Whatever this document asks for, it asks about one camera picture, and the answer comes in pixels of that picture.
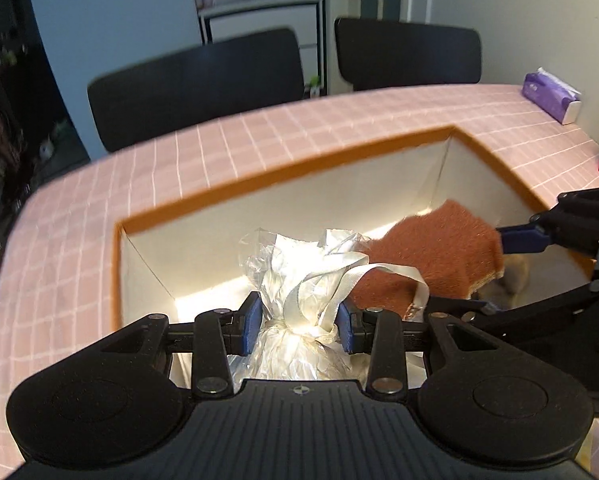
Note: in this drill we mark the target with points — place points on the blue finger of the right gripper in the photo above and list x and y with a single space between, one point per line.
523 239

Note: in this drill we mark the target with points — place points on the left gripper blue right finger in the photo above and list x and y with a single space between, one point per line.
350 326

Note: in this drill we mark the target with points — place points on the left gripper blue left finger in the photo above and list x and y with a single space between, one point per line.
249 318

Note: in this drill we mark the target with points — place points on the clear bag with white ribbon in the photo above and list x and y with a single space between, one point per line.
301 285

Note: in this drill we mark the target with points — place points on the brown bear-shaped sponge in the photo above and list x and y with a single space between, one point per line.
455 252

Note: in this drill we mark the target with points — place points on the orange storage box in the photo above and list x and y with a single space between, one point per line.
183 258

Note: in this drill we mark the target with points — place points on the purple tissue pack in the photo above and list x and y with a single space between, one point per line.
553 95

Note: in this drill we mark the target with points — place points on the right black chair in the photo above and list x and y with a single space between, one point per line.
377 54

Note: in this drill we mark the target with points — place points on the black chair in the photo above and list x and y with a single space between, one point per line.
377 54
186 88

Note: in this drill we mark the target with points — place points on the left black chair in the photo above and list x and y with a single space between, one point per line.
186 88

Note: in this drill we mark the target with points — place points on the white vanity cabinet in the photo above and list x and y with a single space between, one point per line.
305 18

